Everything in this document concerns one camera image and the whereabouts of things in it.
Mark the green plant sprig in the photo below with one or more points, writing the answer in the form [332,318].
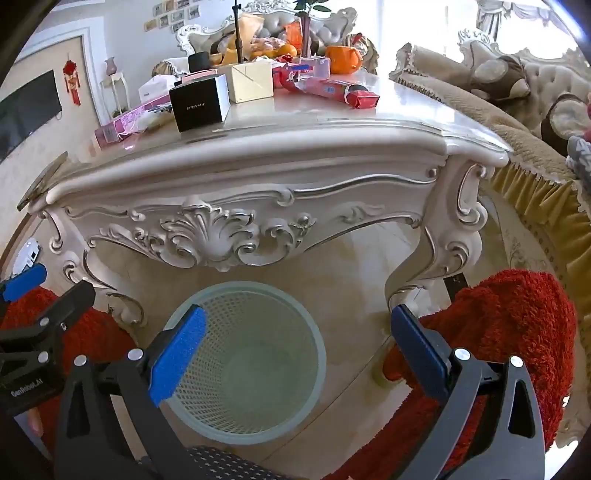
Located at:
[311,5]

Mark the red greeting card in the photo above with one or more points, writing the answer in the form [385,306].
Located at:
[293,34]

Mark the black lamp stand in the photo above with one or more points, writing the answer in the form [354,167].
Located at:
[238,32]

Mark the yellow paper bag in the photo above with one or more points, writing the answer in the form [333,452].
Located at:
[249,27]

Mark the clear plastic container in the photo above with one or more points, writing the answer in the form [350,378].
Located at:
[316,67]

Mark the black cylinder speaker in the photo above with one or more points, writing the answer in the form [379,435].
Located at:
[199,61]

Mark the small white side table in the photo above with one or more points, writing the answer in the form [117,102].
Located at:
[115,81]

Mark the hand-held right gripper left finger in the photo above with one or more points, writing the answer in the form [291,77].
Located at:
[180,357]

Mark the gold smartphone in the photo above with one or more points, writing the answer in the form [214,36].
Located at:
[42,181]

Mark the grey knit cloth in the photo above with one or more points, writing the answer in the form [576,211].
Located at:
[581,154]

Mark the black cube box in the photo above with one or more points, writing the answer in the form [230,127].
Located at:
[196,104]

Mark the small purple vase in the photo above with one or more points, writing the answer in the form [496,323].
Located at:
[110,65]

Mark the red snack packet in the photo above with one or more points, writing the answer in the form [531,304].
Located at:
[364,98]

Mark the long pink snack packet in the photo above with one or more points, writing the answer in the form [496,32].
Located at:
[318,86]

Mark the white curtain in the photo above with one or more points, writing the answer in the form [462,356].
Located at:
[490,11]

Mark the tall purple glass vase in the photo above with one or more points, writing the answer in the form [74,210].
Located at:
[306,37]

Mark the beige covered sofa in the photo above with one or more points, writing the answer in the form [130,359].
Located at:
[438,101]

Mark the red knot wall decoration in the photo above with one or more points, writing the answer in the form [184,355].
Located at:
[72,78]

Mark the orange mug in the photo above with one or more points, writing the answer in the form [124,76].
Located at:
[341,60]

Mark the cream cardboard box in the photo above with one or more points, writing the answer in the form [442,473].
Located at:
[249,82]

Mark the group of wall photo frames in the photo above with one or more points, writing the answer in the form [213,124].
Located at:
[173,14]

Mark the clear bag of mandarins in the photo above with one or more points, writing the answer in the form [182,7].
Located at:
[268,46]

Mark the pink flat box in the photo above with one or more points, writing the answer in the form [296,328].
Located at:
[113,130]

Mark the pale green plastic waste basket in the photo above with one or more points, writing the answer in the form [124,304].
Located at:
[258,369]

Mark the small white object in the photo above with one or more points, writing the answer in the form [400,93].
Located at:
[27,256]

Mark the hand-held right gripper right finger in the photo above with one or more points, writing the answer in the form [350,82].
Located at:
[418,353]

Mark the person's left hand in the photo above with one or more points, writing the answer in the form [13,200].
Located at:
[35,422]

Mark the brown cream round-print cushion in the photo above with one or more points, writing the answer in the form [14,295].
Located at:
[565,124]
[501,74]

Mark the white tissue pack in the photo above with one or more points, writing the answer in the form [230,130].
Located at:
[154,87]

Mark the ornate white coffee table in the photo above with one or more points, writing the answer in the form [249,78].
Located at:
[323,184]

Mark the black wall television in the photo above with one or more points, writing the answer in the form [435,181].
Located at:
[23,117]

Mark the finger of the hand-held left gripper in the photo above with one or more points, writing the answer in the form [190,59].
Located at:
[25,279]
[64,304]

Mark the dark star-print stool cushion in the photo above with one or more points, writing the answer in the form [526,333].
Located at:
[240,464]

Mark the ornate white armchair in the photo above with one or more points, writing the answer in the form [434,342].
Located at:
[194,34]

